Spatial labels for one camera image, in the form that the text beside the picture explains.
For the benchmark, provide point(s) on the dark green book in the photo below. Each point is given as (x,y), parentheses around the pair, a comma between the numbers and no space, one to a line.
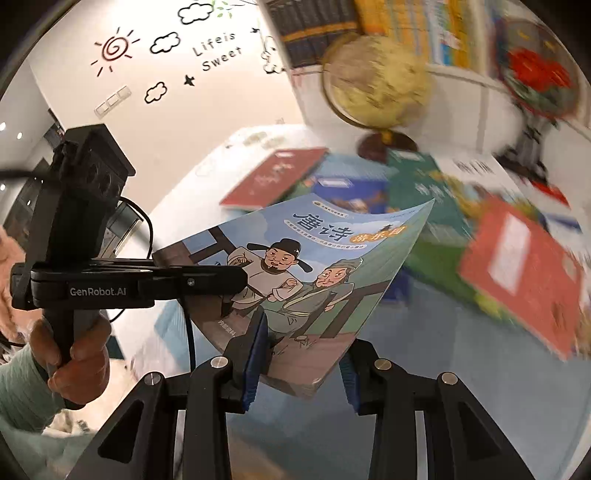
(425,194)

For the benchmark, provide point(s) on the row of shelf books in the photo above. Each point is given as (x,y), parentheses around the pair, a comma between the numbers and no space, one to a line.
(323,27)

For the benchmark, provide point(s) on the white bookshelf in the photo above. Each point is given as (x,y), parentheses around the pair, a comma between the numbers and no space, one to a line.
(461,92)

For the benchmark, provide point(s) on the black cloud wall decal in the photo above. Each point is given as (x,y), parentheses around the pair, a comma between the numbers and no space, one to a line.
(155,92)
(201,14)
(165,42)

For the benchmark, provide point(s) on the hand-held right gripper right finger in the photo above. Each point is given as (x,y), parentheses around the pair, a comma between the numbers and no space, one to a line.
(348,383)

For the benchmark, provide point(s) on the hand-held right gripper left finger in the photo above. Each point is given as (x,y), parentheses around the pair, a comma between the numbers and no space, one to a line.
(256,364)

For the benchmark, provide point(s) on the white wall switch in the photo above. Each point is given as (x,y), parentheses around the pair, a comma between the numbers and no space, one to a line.
(113,101)

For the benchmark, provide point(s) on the person's left hand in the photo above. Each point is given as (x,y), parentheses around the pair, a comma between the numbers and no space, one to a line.
(78,378)

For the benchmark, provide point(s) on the round red flower fan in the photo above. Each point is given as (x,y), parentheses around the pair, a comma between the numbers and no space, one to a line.
(535,74)

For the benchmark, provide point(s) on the light blue textured mat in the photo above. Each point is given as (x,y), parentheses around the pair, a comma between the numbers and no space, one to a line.
(415,392)

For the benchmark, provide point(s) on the dark red book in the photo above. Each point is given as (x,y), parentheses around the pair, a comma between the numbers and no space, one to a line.
(272,177)

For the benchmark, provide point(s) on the blue cartoon men book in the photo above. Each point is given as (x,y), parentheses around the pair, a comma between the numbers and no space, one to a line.
(323,258)

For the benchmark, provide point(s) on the black fan stand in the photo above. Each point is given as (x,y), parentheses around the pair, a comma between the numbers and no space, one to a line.
(531,138)

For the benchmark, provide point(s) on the person's left forearm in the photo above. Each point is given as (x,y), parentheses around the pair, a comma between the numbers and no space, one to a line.
(23,392)

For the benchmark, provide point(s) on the yellow desk globe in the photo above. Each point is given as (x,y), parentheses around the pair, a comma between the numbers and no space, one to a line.
(378,78)

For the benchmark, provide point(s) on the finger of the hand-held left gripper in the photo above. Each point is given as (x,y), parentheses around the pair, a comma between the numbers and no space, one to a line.
(198,280)

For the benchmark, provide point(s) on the coral red poetry book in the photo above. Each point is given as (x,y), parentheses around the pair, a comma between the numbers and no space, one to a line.
(521,272)

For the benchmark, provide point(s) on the red sun wall decal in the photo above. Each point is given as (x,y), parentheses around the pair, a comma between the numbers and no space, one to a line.
(113,48)

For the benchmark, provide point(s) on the dark blue book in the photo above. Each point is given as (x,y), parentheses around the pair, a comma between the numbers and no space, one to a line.
(351,191)

